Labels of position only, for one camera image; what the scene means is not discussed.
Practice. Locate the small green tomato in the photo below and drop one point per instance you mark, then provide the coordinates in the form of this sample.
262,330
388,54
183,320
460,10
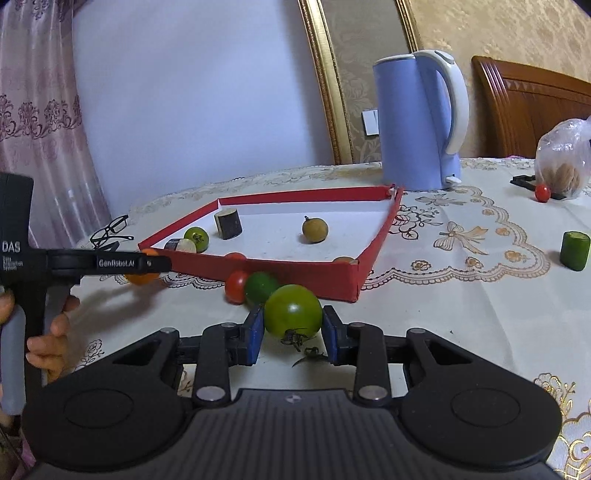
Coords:
198,237

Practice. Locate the small red tomato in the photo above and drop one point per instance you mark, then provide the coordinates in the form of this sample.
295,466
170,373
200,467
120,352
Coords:
234,256

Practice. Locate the clear plastic bag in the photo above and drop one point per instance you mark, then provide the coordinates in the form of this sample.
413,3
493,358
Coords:
565,159

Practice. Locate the red cherry tomato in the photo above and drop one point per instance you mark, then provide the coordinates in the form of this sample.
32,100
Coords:
542,193

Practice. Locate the red cardboard box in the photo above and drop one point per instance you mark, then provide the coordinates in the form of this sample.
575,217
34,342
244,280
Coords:
286,240

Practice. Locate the large green tomato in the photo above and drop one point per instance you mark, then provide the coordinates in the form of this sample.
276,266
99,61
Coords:
293,311

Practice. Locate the person's left hand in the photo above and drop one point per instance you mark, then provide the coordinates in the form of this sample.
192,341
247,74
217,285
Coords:
46,347

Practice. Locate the small tan fruit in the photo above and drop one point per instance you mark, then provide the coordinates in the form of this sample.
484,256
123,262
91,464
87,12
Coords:
344,261

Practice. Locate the brown-green longan fruit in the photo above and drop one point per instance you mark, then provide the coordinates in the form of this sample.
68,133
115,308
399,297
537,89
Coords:
315,229

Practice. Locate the black eyeglasses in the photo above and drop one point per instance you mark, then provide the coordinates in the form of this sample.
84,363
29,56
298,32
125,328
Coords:
110,230

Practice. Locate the white wall switch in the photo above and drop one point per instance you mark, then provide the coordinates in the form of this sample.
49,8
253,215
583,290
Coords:
370,122

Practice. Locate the blue electric kettle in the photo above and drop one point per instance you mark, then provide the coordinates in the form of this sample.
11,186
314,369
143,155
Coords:
413,124

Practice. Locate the eggplant piece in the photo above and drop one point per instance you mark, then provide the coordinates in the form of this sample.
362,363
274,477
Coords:
179,244
228,224

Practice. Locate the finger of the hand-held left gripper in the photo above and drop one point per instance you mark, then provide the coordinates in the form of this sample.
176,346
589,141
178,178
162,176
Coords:
115,263

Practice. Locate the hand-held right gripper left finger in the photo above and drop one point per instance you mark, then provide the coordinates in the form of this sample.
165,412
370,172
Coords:
256,336

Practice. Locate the green tomato calyx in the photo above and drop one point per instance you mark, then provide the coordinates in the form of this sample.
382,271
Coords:
308,354

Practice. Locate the cut cucumber piece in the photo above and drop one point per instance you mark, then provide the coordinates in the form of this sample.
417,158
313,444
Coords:
575,250

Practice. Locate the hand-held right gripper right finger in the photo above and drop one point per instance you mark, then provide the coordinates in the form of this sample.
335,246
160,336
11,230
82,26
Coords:
330,334

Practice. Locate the pink floral curtain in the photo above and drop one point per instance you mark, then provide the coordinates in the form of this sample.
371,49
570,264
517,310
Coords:
41,115

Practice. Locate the black flat holder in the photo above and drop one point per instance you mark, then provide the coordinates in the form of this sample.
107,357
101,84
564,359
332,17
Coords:
526,181

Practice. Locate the orange mandarin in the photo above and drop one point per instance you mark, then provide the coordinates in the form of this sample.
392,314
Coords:
143,278

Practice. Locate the gold wall frame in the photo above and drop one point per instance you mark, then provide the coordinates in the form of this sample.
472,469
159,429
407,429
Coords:
330,78

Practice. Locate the dark green cucumber chunk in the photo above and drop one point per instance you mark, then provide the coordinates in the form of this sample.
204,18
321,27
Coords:
260,286

